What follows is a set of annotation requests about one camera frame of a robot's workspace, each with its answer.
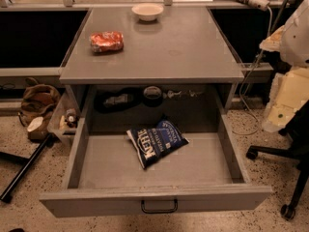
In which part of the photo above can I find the black tape roll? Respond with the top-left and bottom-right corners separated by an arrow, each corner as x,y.
143,86 -> 163,107

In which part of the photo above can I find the black drawer handle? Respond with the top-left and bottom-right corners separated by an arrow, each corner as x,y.
141,199 -> 178,215

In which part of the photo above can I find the black office chair base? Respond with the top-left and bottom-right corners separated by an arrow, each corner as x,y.
245,100 -> 309,221

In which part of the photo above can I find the blue chip bag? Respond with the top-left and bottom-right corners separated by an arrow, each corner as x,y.
126,120 -> 189,169

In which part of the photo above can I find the clear plastic bin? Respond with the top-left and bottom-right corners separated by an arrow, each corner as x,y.
47,92 -> 79,146

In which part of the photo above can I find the brown backpack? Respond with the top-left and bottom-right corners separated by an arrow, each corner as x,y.
18,77 -> 61,141

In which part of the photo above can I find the white bowl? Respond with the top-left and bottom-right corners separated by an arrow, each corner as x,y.
131,3 -> 164,21

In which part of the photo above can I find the black metal stand leg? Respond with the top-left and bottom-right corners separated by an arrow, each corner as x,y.
0,133 -> 54,203

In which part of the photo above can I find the grey counter cabinet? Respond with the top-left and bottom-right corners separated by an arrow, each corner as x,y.
60,7 -> 243,108

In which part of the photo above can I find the grey open drawer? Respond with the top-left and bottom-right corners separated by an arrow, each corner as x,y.
40,85 -> 272,218

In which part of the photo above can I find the orange snack bag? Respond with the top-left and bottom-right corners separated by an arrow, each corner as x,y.
90,31 -> 124,53

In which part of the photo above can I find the grey cable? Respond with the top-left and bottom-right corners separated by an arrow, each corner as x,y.
231,6 -> 274,137

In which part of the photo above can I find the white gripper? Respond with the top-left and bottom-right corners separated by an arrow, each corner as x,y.
259,26 -> 309,132

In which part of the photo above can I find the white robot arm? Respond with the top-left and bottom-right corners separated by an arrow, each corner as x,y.
260,0 -> 309,132

